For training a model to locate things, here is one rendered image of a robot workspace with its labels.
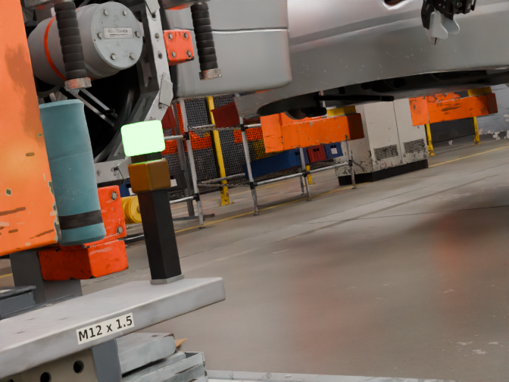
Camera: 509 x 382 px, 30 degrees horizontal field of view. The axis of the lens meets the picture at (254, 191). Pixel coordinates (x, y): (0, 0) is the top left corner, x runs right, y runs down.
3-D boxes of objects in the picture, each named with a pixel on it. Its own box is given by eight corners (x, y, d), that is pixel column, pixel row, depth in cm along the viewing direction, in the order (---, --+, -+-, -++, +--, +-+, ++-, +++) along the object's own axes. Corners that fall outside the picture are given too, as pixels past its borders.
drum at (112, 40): (82, 87, 198) (70, 20, 197) (152, 70, 184) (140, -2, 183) (26, 92, 187) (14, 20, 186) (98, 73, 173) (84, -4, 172)
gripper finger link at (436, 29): (440, 57, 205) (446, 19, 199) (420, 46, 208) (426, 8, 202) (450, 53, 206) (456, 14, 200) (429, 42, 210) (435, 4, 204)
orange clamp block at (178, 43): (144, 67, 213) (172, 65, 220) (169, 61, 208) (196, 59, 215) (138, 36, 213) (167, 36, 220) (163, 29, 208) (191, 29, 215)
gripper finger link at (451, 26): (450, 53, 206) (456, 14, 200) (429, 42, 210) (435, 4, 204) (459, 48, 208) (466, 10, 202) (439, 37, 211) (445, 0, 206)
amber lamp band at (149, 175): (152, 190, 127) (147, 161, 127) (173, 187, 124) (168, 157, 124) (130, 195, 124) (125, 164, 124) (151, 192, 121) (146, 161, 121)
